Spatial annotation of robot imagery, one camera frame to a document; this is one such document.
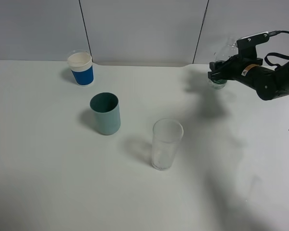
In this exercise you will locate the teal green plastic cup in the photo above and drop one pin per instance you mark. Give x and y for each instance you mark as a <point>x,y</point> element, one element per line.
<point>105,107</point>

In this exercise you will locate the clear drinking glass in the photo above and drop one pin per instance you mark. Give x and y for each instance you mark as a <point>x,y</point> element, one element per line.
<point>167,136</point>

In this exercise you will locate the clear bottle green label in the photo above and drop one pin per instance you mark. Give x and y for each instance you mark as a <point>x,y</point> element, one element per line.
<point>227,51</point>

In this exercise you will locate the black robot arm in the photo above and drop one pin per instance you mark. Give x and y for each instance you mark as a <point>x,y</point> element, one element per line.
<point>275,83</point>

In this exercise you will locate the blue paper cup white lid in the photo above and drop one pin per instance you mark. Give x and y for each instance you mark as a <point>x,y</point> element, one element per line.
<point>81,65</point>

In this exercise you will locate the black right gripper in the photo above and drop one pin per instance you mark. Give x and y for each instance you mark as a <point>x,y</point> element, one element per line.
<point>246,68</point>

